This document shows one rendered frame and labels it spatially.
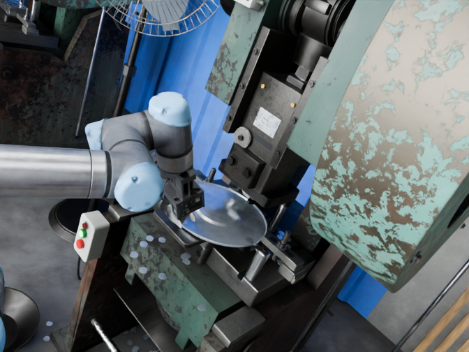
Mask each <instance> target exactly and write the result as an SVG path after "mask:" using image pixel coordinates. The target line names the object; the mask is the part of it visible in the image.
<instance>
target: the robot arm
mask: <svg viewBox="0 0 469 352"><path fill-rule="evenodd" d="M191 122H192V118H191V111H190V108H189V103H188V100H187V99H186V98H185V97H184V96H182V95H181V94H178V93H175V92H163V93H159V94H158V95H157V96H154V97H152V98H151V100H150V102H149V108H148V110H144V111H142V112H136V113H133V114H129V115H124V116H120V117H114V118H110V119H107V118H106V119H103V120H101V121H99V122H94V123H90V124H88V125H87V126H86V128H85V132H86V135H87V140H88V143H89V147H90V149H72V148H60V147H37V146H25V145H2V144H0V198H116V199H117V201H118V202H119V204H120V205H121V206H122V207H123V208H125V209H127V210H130V211H132V212H142V211H145V210H148V209H150V208H152V207H153V206H154V205H156V204H158V207H159V208H160V209H161V211H162V212H164V213H165V215H166V216H167V217H168V218H169V219H170V220H171V222H172V223H174V224H176V225H178V227H180V228H182V224H183V222H184V221H185V219H186V217H188V218H189V219H190V220H192V221H194V222H195V220H196V218H195V215H194V213H193V212H194V211H196V210H198V209H200V208H202V207H204V190H203V189H202V188H201V187H200V186H199V185H198V184H197V183H196V182H195V179H196V174H195V173H194V172H193V141H192V130H191ZM154 149H156V159H157V161H155V162H154V160H153V158H152V156H151V154H150V152H149V151H151V150H154ZM162 179H164V181H163V180H162ZM4 286H5V279H4V275H3V270H2V268H1V266H0V352H3V349H4V346H5V341H6V332H5V328H4V324H3V290H4Z"/></svg>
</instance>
